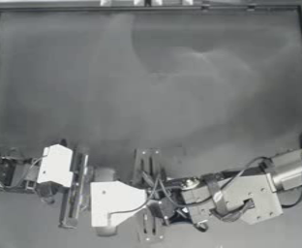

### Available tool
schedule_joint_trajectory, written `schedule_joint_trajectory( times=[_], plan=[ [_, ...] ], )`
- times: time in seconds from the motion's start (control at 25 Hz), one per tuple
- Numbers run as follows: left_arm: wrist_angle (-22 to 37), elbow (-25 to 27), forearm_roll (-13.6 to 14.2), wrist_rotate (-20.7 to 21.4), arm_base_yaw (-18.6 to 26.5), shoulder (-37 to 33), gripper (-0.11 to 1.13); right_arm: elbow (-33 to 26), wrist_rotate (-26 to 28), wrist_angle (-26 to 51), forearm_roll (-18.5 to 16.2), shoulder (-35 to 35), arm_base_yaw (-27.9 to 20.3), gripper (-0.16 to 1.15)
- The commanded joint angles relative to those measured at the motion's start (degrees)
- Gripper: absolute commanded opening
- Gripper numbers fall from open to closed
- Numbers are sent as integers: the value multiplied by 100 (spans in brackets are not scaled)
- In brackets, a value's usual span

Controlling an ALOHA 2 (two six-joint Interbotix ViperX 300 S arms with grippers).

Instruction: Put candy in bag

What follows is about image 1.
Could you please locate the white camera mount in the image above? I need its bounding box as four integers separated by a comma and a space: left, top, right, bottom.
36, 143, 76, 189
89, 179, 151, 237

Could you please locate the black table frame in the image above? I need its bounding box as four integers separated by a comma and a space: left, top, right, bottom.
0, 0, 302, 182

